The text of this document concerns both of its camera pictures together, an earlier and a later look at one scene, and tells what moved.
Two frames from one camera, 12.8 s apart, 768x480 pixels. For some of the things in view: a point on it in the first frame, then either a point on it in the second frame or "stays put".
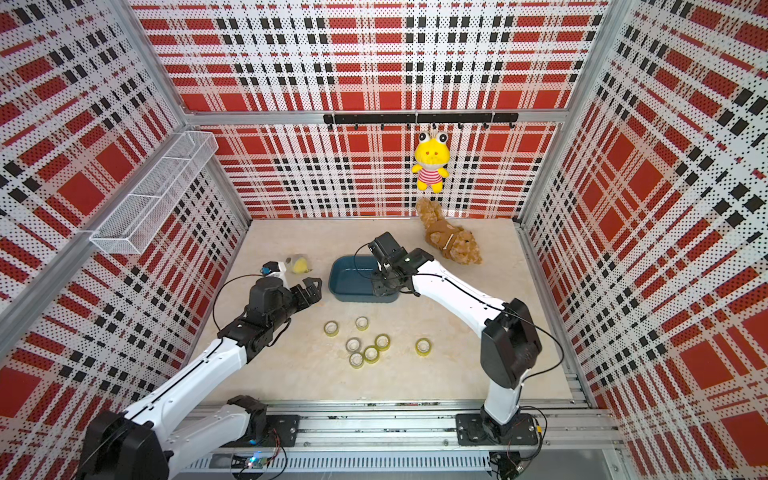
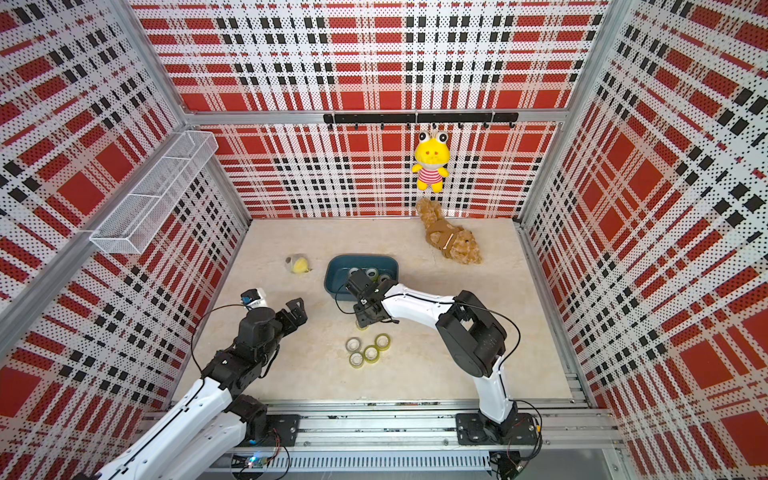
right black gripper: [378, 286] → [362, 320]
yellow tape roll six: [371, 354] stays put
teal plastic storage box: [351, 281] stays put
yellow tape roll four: [382, 341] stays put
